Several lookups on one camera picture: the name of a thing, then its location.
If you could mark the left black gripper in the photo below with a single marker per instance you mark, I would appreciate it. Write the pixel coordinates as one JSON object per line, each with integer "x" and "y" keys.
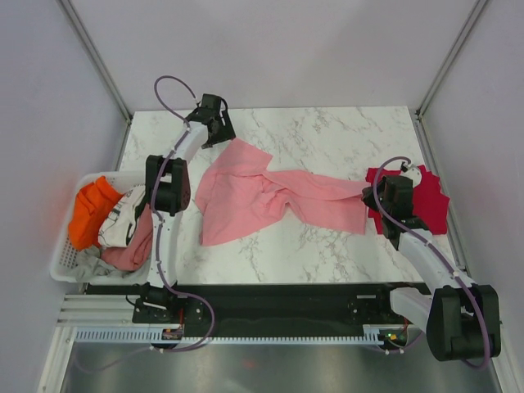
{"x": 228, "y": 133}

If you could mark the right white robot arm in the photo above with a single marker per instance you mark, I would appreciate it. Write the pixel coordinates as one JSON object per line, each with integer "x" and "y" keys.
{"x": 459, "y": 317}

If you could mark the folded red t-shirt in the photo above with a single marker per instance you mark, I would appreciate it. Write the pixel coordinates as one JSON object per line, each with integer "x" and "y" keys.
{"x": 429, "y": 203}

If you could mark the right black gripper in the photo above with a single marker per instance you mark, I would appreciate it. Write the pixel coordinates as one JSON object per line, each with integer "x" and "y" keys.
{"x": 368, "y": 196}

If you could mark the left aluminium frame post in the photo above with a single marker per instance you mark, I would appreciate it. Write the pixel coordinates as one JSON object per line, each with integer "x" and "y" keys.
{"x": 90, "y": 48}

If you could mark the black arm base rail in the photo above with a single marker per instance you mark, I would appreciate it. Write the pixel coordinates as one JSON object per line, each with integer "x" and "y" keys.
{"x": 285, "y": 310}

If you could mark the white slotted cable duct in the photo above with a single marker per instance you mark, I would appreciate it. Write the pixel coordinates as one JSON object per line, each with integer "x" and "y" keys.
{"x": 169, "y": 336}

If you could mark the light pink t-shirt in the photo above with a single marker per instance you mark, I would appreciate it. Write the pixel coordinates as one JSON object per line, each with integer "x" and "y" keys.
{"x": 238, "y": 195}

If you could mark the orange t-shirt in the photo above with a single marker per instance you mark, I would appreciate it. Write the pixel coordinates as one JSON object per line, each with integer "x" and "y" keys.
{"x": 92, "y": 205}

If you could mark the dusty rose t-shirt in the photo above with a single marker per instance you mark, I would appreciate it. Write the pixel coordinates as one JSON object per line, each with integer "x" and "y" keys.
{"x": 133, "y": 256}

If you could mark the white plastic laundry basket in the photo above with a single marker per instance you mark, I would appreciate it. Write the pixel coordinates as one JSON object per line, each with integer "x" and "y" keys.
{"x": 64, "y": 258}

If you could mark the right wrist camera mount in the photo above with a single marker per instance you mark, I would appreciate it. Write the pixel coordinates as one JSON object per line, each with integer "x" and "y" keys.
{"x": 411, "y": 172}

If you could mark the aluminium frame post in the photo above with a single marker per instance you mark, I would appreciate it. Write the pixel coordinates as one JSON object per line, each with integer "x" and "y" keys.
{"x": 451, "y": 56}
{"x": 90, "y": 48}

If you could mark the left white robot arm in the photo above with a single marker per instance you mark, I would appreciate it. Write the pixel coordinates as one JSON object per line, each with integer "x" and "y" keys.
{"x": 168, "y": 193}

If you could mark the right aluminium frame post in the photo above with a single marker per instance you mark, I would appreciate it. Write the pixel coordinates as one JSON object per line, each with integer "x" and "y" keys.
{"x": 451, "y": 56}

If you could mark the white printed t-shirt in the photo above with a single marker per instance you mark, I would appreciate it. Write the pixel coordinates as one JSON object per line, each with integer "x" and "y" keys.
{"x": 118, "y": 228}

